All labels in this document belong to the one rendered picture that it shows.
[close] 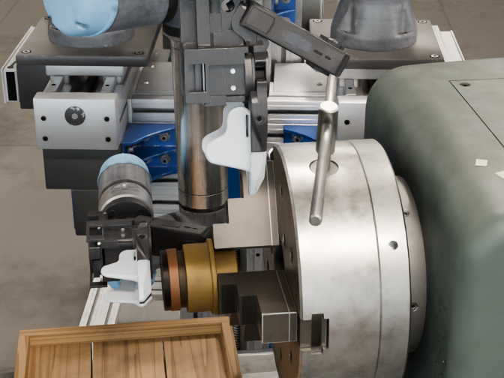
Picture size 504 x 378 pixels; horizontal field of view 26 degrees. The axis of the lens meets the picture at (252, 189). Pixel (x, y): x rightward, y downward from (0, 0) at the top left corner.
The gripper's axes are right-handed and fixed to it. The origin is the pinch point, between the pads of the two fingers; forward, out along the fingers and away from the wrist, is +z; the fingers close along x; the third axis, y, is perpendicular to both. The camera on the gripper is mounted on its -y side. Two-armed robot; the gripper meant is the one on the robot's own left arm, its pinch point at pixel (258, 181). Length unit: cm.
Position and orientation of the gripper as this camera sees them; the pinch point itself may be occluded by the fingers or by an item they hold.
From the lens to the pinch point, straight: 109.5
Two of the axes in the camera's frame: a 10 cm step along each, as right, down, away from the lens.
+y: -9.9, 0.5, -1.1
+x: 1.2, 2.2, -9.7
